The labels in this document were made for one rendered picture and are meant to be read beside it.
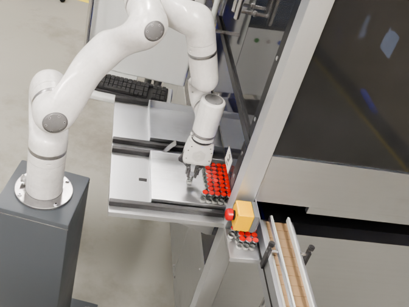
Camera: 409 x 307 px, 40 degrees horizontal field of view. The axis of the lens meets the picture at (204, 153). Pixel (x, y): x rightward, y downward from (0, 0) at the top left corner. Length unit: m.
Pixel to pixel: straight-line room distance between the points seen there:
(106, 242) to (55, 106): 1.46
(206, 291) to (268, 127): 0.79
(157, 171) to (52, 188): 0.41
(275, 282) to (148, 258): 1.29
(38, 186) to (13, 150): 1.60
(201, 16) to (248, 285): 1.07
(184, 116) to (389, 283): 1.07
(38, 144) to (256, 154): 0.67
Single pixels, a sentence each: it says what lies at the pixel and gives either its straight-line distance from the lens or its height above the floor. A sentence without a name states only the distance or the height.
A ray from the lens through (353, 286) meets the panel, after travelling 2.35.
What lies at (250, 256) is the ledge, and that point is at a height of 0.88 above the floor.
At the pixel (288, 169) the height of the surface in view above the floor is 1.17.
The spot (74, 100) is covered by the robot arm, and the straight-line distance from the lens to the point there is 1.65.
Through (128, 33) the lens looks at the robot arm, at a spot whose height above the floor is 1.51.
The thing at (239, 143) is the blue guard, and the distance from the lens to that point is 1.90.
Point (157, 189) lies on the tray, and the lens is 2.01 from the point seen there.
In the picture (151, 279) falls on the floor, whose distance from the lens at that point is 2.88.
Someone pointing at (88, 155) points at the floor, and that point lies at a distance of 3.48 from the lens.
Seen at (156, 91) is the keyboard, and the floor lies 0.82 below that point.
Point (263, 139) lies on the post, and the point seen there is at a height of 1.27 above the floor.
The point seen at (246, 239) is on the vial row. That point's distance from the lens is 1.88.
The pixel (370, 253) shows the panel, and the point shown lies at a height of 0.82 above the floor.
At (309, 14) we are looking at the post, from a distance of 1.53.
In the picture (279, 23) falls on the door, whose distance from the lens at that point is 1.74.
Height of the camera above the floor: 2.22
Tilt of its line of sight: 37 degrees down
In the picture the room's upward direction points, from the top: 17 degrees clockwise
